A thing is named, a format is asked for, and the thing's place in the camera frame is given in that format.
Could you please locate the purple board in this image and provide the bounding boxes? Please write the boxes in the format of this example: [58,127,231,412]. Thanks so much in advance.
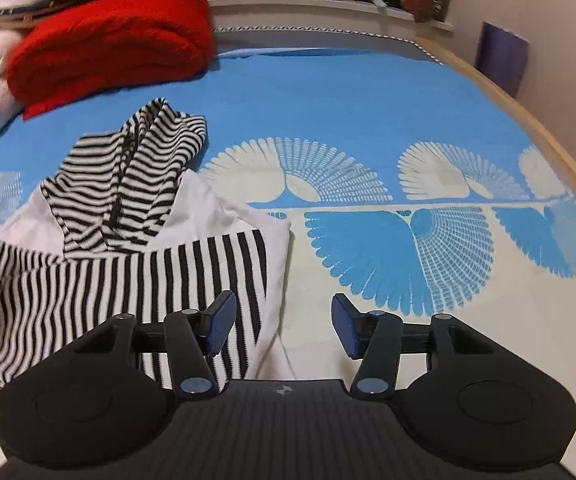
[474,22,530,99]

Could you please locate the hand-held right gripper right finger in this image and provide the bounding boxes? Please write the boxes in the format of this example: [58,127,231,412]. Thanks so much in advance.
[331,292,475,402]

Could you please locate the black white striped hooded top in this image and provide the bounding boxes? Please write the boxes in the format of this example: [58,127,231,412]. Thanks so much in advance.
[0,97,293,391]

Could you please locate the light wooden bed frame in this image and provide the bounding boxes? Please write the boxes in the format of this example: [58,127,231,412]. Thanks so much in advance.
[408,35,576,243]

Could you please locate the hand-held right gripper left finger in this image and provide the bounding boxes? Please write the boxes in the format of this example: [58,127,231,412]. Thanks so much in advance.
[69,290,239,402]

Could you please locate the white windowsill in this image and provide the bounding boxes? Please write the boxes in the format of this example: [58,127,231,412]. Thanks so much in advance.
[208,0,455,37]

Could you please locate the folded red knit sweater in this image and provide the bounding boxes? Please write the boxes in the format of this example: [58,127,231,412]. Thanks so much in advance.
[5,0,216,121]

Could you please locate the blue white patterned blanket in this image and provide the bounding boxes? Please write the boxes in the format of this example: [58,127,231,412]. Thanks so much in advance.
[0,39,576,396]

